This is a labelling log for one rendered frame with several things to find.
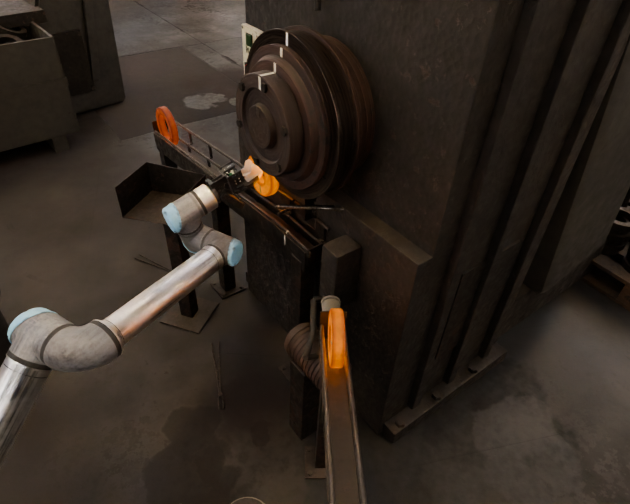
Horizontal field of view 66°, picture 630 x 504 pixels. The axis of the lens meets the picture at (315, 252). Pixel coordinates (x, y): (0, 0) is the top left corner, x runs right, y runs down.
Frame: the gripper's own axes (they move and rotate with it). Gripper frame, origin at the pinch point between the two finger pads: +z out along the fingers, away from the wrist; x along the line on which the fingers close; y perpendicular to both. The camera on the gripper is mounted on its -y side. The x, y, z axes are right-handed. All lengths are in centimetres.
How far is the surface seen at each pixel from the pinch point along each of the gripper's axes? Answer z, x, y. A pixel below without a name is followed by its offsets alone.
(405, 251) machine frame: 8, -62, 0
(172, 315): -54, 33, -71
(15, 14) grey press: -27, 255, 7
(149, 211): -38, 33, -15
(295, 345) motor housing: -27, -48, -28
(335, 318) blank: -19, -65, -2
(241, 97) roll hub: -3.0, -10.7, 33.8
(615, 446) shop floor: 52, -123, -105
